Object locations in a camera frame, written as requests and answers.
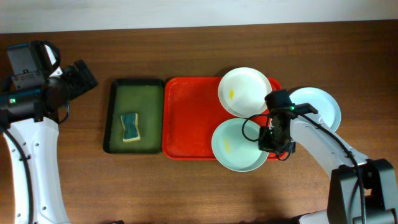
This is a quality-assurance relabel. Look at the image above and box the mint green plate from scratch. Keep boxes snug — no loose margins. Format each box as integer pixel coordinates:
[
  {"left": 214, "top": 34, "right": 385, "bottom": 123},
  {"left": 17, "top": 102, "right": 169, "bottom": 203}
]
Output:
[{"left": 211, "top": 118, "right": 269, "bottom": 172}]

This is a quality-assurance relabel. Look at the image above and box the light blue plate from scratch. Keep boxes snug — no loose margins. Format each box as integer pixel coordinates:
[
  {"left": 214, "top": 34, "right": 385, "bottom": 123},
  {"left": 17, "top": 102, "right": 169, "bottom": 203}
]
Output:
[{"left": 290, "top": 87, "right": 341, "bottom": 132}]

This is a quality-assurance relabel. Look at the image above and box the yellow green sponge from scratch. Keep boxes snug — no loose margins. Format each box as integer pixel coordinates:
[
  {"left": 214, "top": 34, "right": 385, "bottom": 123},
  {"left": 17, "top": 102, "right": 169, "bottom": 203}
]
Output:
[{"left": 121, "top": 113, "right": 141, "bottom": 142}]

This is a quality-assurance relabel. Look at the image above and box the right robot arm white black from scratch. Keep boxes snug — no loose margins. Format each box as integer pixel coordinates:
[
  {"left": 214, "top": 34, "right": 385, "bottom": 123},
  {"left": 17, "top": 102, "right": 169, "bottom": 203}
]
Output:
[{"left": 259, "top": 103, "right": 397, "bottom": 224}]

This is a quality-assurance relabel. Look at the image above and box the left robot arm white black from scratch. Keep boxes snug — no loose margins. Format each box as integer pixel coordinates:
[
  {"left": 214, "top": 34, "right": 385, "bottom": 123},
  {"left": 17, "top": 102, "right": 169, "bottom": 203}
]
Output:
[{"left": 1, "top": 60, "right": 98, "bottom": 223}]

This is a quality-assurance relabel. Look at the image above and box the red plastic tray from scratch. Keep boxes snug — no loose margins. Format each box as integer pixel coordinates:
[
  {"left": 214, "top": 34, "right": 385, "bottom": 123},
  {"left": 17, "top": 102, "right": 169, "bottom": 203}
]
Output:
[{"left": 161, "top": 76, "right": 289, "bottom": 161}]

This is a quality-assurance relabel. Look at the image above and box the dark green tray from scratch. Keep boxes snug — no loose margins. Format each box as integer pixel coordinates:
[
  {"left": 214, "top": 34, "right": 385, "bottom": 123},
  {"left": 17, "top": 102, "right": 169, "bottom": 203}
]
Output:
[{"left": 103, "top": 78, "right": 165, "bottom": 154}]

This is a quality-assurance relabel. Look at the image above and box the white plate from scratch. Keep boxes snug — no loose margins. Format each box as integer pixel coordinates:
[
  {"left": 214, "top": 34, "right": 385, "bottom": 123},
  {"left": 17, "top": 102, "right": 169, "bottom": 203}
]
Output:
[{"left": 218, "top": 67, "right": 272, "bottom": 118}]

